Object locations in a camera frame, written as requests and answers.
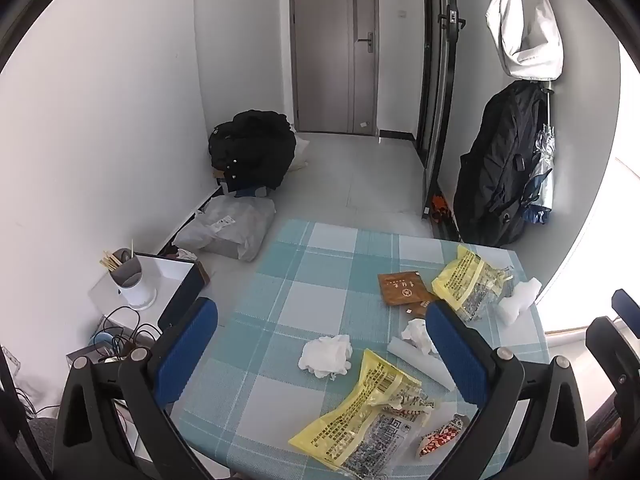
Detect black hanging backpack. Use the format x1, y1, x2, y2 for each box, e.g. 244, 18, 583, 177
454, 80, 548, 247

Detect black backpack on floor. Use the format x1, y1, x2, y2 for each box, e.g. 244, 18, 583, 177
208, 110, 296, 192

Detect small white tissue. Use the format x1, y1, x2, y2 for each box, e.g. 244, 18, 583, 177
400, 318, 436, 356

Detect white foam stick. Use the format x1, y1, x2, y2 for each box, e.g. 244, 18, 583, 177
387, 337, 456, 391

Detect white hanging bag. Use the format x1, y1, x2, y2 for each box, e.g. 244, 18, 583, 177
485, 0, 564, 82

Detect teal checked tablecloth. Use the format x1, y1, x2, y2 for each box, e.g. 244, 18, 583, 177
169, 218, 550, 480

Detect orange black tool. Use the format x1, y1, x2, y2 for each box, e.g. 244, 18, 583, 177
423, 193, 460, 242

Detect black tangled cables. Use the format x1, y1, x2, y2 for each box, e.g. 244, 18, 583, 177
89, 303, 162, 363

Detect yellow bread wrapper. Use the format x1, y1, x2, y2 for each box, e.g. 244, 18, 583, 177
432, 245, 513, 322
290, 349, 439, 479

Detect grey plastic parcel bag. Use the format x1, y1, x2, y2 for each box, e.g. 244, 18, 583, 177
174, 195, 276, 262

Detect brown heart sachet packet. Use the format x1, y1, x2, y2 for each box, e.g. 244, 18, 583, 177
406, 301, 433, 318

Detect white side cabinet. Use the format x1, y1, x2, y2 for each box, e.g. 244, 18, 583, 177
88, 255, 209, 337

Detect person right hand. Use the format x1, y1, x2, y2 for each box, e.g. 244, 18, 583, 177
588, 419, 622, 471

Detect grey white utensil holder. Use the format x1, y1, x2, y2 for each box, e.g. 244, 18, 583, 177
101, 242, 157, 311

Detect grey entrance door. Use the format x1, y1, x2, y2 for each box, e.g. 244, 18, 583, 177
290, 0, 378, 136

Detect red white snack wrapper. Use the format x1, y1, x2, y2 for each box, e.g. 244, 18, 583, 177
416, 414, 471, 458

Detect folded blue silver umbrella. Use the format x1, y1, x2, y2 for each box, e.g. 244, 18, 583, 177
523, 81, 556, 224

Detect black framed glass door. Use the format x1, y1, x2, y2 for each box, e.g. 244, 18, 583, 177
415, 0, 468, 196

